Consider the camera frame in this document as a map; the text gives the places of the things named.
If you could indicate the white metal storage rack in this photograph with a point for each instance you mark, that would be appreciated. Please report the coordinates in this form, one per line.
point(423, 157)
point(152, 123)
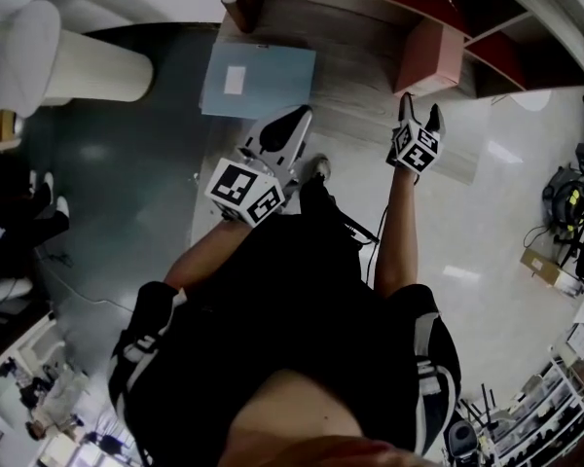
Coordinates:
point(550, 421)

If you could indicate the person's right forearm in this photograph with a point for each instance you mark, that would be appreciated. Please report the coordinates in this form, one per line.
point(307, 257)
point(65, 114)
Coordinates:
point(399, 241)

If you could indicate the person with headset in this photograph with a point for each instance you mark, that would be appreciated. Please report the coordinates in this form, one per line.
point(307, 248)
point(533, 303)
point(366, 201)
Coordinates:
point(282, 299)

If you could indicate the black and yellow vacuum cleaner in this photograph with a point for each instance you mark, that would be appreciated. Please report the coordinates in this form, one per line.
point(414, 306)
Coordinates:
point(567, 200)

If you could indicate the person's left forearm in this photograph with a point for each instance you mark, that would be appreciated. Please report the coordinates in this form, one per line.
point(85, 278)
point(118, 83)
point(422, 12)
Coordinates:
point(199, 256)

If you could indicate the cluttered white shelf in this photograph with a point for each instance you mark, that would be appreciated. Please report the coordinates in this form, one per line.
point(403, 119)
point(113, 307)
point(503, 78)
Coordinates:
point(39, 387)

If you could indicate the white table with ribbed pedestals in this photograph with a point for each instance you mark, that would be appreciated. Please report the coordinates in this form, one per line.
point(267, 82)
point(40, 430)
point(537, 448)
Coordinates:
point(92, 71)

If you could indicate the blue file box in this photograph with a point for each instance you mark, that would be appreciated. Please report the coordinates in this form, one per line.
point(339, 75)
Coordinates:
point(267, 76)

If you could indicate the grey wooden shelf hutch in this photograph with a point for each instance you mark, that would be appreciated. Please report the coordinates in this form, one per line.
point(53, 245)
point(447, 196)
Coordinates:
point(506, 42)

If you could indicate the pink file box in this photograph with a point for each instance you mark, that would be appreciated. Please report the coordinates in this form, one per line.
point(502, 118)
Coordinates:
point(428, 56)

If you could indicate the wooden stool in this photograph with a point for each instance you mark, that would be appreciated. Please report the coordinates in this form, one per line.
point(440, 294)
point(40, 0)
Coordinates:
point(7, 129)

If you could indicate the person's light shoe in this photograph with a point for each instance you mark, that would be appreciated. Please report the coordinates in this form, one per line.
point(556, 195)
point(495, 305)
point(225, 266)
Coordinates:
point(321, 168)

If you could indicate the black antenna device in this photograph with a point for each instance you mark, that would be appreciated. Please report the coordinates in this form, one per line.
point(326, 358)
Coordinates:
point(489, 402)

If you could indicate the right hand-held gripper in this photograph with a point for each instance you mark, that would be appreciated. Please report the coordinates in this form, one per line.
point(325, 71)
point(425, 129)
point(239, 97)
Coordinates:
point(416, 149)

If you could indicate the flat cardboard box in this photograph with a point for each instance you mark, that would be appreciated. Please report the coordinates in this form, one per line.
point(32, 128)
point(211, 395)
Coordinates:
point(545, 265)

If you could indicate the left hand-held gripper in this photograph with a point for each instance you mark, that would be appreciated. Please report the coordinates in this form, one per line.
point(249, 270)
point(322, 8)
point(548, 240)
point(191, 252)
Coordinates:
point(233, 188)

